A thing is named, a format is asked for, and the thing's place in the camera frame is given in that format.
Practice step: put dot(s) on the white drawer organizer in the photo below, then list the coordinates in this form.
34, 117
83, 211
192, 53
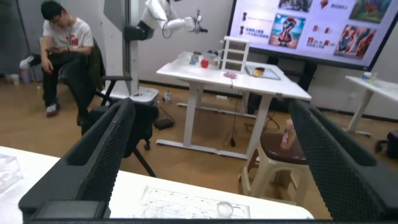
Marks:
234, 54

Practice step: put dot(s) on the clear acrylic test tube rack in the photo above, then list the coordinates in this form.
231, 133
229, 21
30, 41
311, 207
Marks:
180, 203
9, 174

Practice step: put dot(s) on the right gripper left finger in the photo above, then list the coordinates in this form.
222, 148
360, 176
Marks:
87, 174

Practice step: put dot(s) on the small pink item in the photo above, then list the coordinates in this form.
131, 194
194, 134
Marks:
230, 75

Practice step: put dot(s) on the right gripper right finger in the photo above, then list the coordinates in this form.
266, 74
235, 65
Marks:
348, 180

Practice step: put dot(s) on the seated person in white shirt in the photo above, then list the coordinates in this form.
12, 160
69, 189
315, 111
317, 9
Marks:
68, 37

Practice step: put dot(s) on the black chair with dark jacket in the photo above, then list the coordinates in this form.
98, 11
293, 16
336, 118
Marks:
98, 65

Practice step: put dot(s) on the large wall display screen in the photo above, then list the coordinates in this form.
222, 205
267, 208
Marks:
311, 31

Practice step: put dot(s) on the white standing desk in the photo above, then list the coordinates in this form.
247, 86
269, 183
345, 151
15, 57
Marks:
379, 87

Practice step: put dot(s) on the black office chair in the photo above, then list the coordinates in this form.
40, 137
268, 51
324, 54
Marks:
143, 124

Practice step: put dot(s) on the grey tray with food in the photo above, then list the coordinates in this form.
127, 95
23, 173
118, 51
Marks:
267, 74

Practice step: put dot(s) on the black power adapter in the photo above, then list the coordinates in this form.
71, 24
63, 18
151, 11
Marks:
164, 124

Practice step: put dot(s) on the green drink bottle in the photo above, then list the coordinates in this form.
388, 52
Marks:
39, 92

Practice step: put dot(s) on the brown topped beige stool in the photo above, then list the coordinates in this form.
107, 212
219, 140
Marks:
276, 155

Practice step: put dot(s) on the white humanoid robot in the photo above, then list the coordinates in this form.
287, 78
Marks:
130, 46

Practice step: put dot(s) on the white double desk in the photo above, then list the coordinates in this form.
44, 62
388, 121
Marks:
202, 74

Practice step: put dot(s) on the pink stacked cups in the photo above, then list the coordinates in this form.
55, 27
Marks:
25, 76

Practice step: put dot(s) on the red apple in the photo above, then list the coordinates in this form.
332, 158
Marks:
204, 63

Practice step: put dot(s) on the pink drink cup with straw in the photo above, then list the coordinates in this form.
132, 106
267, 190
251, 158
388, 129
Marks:
287, 137

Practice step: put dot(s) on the white paper cup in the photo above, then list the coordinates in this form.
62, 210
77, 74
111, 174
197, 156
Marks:
14, 79

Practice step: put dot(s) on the small blue glass cup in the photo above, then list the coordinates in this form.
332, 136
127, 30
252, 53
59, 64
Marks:
194, 59

